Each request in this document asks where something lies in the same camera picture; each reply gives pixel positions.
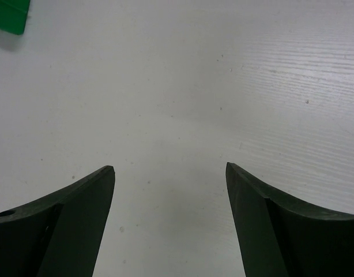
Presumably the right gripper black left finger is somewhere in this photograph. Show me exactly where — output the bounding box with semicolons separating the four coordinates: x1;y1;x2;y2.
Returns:
0;166;115;276

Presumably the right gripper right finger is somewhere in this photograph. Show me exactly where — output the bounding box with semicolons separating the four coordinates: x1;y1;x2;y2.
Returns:
225;163;354;276

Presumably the green plastic bin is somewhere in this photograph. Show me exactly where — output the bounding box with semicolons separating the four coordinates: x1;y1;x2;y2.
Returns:
0;0;30;35

